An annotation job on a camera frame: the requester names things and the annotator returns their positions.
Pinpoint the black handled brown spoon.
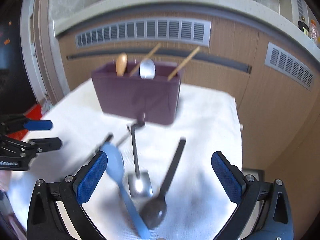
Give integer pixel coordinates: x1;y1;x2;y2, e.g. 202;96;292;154
84;133;113;165

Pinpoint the blue plastic spoon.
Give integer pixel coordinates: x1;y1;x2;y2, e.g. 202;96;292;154
100;142;151;239

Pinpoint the metal shovel-shaped spoon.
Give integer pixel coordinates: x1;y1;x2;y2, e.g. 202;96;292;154
127;119;153;198

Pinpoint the wooden spoon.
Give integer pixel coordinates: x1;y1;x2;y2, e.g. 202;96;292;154
116;53;128;76

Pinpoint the dark spoon with black handle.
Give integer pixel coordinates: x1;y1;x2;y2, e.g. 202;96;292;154
139;138;186;229

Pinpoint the white ceramic spoon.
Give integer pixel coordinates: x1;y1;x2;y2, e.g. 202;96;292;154
139;59;156;79

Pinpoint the wooden chopstick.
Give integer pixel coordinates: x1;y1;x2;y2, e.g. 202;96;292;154
129;43;161;77
167;46;200;81

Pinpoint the red box on floor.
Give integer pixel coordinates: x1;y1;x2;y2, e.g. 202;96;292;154
21;104;45;137

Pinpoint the white table cloth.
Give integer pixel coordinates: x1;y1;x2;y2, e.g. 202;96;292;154
7;80;242;239

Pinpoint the maroon plastic utensil holder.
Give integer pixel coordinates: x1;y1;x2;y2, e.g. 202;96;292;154
91;61;182;125

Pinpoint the short metal vent grille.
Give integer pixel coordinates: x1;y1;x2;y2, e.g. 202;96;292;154
265;42;315;91

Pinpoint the long metal vent grille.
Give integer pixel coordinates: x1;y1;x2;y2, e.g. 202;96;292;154
75;17;212;48

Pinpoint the dark bottle with label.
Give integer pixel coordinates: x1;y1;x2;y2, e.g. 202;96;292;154
298;16;309;36

